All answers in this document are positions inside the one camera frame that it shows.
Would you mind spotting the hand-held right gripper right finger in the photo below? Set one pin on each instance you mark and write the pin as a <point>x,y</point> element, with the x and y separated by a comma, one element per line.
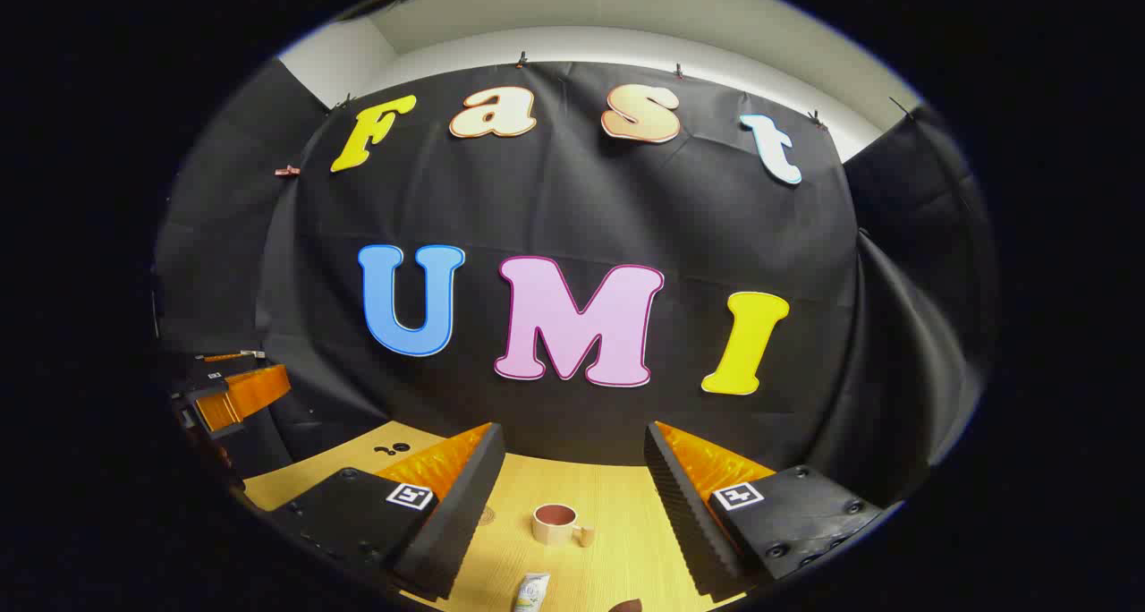
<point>680,514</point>

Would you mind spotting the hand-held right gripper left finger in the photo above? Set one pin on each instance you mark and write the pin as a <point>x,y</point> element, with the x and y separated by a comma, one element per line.
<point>456,505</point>

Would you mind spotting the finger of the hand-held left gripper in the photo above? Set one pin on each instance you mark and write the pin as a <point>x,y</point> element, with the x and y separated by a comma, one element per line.
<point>250,393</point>
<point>224,358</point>

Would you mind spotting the beige cup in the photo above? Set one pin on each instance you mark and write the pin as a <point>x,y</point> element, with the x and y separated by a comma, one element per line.
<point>555,527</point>

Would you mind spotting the white toothpaste tube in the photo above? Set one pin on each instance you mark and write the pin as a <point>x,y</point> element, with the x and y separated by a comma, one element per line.
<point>531,592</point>

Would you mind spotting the wooden desktop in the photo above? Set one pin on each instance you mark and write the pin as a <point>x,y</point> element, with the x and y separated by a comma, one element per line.
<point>613,496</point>

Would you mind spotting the black backdrop cloth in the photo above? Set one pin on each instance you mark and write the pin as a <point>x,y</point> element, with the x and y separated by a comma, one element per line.
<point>572,209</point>

